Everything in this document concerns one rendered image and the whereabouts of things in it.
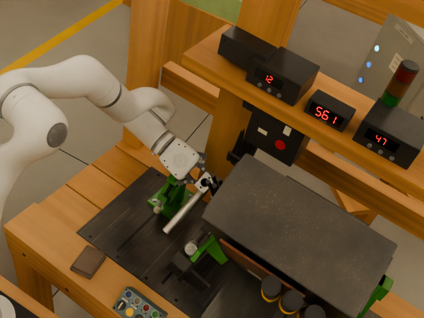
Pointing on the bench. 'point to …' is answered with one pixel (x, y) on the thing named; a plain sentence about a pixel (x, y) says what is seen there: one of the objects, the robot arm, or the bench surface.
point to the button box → (138, 305)
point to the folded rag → (88, 262)
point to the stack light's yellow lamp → (396, 88)
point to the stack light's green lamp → (390, 100)
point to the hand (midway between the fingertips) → (204, 180)
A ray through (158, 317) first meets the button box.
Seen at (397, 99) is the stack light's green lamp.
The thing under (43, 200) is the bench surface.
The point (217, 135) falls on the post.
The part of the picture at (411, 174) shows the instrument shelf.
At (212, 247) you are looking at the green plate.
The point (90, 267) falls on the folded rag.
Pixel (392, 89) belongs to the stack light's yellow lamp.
